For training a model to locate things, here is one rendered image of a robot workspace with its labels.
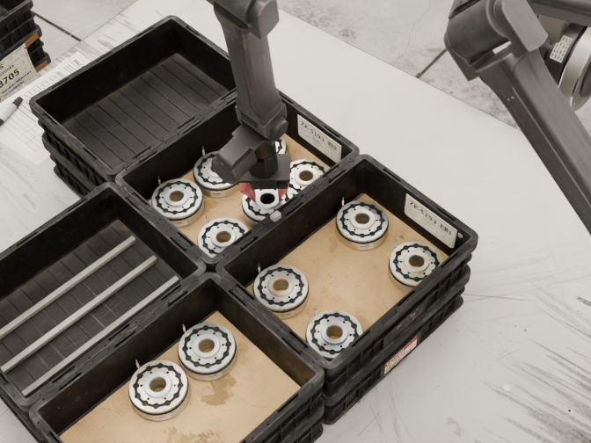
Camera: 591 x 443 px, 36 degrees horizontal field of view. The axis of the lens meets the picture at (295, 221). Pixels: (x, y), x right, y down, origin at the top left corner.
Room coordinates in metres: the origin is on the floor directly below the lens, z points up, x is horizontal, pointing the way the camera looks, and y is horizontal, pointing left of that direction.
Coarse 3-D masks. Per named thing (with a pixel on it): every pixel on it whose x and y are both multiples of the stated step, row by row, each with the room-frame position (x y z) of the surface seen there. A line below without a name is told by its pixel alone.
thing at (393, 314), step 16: (352, 160) 1.19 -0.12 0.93; (368, 160) 1.19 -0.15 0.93; (336, 176) 1.15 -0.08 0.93; (320, 192) 1.11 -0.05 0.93; (416, 192) 1.10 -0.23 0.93; (288, 208) 1.07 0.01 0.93; (432, 208) 1.06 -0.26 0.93; (272, 224) 1.04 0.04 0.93; (464, 224) 1.02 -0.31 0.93; (256, 240) 1.00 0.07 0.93; (464, 256) 0.96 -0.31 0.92; (224, 272) 0.93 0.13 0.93; (432, 272) 0.91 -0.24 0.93; (448, 272) 0.93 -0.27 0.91; (416, 288) 0.88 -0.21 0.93; (256, 304) 0.86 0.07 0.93; (272, 320) 0.83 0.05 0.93; (384, 320) 0.82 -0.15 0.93; (288, 336) 0.80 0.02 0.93; (368, 336) 0.79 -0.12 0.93; (352, 352) 0.76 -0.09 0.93; (336, 368) 0.73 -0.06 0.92
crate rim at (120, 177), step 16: (304, 112) 1.32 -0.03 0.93; (192, 128) 1.29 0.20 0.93; (352, 144) 1.23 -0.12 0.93; (144, 160) 1.21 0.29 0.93; (320, 176) 1.15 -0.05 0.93; (128, 192) 1.13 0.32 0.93; (304, 192) 1.11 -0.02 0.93; (144, 208) 1.09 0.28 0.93; (240, 240) 1.01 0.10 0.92; (208, 256) 0.97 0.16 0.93; (224, 256) 0.97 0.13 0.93
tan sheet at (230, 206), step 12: (288, 144) 1.33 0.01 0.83; (300, 156) 1.29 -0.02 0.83; (312, 156) 1.29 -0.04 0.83; (192, 180) 1.24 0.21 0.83; (240, 192) 1.20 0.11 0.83; (204, 204) 1.17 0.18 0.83; (216, 204) 1.17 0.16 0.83; (228, 204) 1.17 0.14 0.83; (240, 204) 1.17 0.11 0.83; (204, 216) 1.14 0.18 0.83; (216, 216) 1.14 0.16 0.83; (228, 216) 1.14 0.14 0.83; (240, 216) 1.14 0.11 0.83; (180, 228) 1.11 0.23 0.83; (192, 228) 1.11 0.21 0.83; (192, 240) 1.08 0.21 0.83
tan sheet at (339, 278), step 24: (336, 216) 1.13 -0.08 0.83; (312, 240) 1.07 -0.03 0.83; (336, 240) 1.07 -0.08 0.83; (384, 240) 1.06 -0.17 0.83; (408, 240) 1.06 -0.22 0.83; (288, 264) 1.02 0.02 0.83; (312, 264) 1.01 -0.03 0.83; (336, 264) 1.01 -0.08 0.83; (360, 264) 1.01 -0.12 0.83; (384, 264) 1.01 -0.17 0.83; (312, 288) 0.96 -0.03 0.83; (336, 288) 0.95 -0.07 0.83; (360, 288) 0.95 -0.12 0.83; (384, 288) 0.95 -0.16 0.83; (312, 312) 0.90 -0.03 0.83; (360, 312) 0.90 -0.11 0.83; (384, 312) 0.90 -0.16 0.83; (336, 336) 0.85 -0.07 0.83
